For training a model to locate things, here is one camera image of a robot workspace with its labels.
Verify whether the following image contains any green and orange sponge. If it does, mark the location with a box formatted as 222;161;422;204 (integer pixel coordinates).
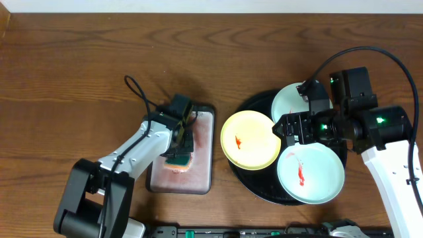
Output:
164;154;192;171

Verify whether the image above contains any mint plate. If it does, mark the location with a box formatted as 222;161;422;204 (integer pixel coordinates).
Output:
277;143;345;204
271;80;333;124

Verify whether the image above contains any yellow plate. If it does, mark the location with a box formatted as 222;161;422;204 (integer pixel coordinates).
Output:
220;110;281;171

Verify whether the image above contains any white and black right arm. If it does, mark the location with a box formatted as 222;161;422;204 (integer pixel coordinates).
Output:
272;106;422;237

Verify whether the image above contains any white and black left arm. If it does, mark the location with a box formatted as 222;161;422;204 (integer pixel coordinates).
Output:
53;112;191;237

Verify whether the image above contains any black rectangular soapy water tray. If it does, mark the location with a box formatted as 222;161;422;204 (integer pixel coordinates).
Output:
146;105;215;195

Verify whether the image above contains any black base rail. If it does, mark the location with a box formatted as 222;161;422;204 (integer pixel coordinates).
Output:
143;219;394;238

